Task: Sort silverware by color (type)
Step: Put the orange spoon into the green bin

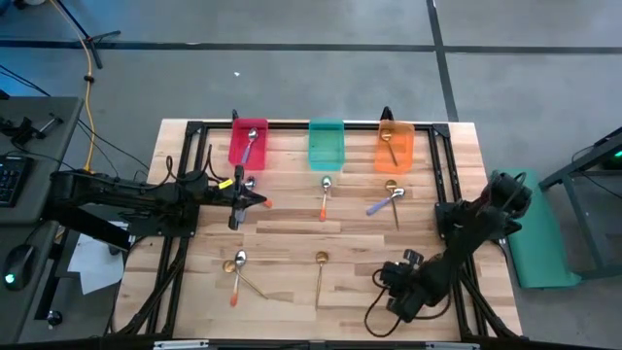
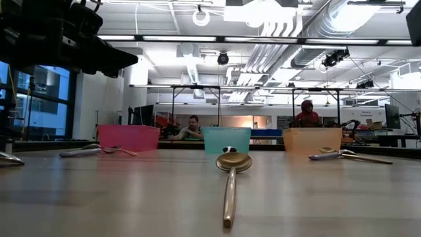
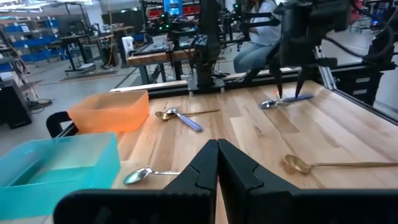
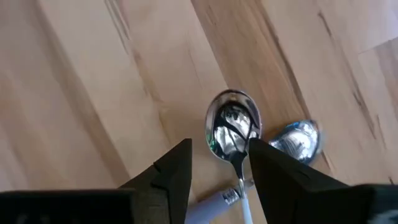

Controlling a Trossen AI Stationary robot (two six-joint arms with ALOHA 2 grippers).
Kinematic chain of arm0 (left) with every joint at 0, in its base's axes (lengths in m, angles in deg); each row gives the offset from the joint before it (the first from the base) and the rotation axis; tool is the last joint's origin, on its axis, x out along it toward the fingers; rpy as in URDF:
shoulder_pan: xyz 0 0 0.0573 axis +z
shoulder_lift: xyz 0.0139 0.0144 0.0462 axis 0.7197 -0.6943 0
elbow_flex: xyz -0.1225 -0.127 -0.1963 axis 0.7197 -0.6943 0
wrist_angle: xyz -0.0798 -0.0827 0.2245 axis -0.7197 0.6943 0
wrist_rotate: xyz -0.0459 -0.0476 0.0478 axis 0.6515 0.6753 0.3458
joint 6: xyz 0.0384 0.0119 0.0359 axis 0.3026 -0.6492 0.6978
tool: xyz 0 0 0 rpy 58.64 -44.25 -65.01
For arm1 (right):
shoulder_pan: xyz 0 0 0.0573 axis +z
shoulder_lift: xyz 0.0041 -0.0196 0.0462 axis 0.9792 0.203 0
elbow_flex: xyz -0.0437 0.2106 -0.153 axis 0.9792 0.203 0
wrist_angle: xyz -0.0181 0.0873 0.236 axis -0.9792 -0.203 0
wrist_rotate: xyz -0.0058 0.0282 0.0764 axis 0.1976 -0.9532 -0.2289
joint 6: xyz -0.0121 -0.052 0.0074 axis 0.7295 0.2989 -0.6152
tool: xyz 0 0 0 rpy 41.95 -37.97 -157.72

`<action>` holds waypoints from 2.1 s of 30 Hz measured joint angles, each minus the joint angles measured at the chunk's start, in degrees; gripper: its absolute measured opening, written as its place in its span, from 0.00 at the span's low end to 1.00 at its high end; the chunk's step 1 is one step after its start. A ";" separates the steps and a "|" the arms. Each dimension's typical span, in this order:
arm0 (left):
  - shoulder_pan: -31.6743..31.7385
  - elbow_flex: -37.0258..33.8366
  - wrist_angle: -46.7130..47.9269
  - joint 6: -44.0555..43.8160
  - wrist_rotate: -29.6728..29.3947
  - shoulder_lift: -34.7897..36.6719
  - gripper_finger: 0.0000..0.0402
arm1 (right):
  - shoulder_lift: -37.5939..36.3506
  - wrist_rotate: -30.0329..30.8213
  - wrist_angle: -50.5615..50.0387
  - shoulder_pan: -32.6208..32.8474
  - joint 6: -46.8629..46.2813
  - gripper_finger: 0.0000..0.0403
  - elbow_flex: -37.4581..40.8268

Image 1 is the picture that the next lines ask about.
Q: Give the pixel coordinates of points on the red translucent plastic bin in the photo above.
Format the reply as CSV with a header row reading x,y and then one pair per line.
x,y
257,150

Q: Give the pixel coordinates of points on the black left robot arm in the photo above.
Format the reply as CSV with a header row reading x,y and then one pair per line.
x,y
121,192

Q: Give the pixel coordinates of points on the black backlit keyboard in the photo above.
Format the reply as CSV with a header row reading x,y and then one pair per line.
x,y
12,180

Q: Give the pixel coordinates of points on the black tripod stand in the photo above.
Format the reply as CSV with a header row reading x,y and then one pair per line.
x,y
94,46

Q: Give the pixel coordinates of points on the dark gray mouse desk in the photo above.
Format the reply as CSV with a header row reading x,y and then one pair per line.
x,y
29,311

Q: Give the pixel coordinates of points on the dark metal table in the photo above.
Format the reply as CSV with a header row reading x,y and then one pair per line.
x,y
583,167

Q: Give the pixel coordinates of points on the black frame mount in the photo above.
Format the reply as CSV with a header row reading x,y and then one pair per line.
x,y
387,114
235,115

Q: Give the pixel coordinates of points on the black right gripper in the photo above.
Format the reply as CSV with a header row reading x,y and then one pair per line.
x,y
403,287

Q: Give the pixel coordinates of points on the green foam mat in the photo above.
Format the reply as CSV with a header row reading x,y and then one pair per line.
x,y
539,257

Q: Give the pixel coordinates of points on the black round knob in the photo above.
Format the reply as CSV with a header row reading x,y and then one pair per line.
x,y
53,318

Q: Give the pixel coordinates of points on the spoons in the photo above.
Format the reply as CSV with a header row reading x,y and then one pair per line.
x,y
386,136

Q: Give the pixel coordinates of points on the gold metal spoon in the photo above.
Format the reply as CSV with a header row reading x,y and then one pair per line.
x,y
228,266
321,256
390,185

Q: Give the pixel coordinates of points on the teal translucent plastic bin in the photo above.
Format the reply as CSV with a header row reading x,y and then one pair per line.
x,y
326,146

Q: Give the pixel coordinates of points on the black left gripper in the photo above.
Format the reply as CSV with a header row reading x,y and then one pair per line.
x,y
237,194

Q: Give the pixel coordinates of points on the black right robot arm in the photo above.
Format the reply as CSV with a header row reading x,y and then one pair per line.
x,y
476,228

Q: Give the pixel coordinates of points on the silver metal bracket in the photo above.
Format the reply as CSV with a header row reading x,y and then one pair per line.
x,y
452,346
180,344

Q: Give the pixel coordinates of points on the black computer mouse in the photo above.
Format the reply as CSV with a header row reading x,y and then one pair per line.
x,y
19,265

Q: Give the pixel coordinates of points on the black desk clamp gadget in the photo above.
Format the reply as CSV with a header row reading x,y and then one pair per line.
x,y
22,130

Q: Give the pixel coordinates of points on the white paper sheet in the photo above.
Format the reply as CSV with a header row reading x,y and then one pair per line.
x,y
94,267

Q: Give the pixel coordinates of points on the black aluminium table frame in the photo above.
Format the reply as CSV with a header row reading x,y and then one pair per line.
x,y
291,125

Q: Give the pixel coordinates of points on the yellow tape tag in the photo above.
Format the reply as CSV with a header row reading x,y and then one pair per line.
x,y
226,184

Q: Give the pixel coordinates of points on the orange translucent plastic bin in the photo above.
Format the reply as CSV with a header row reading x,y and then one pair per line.
x,y
405,150

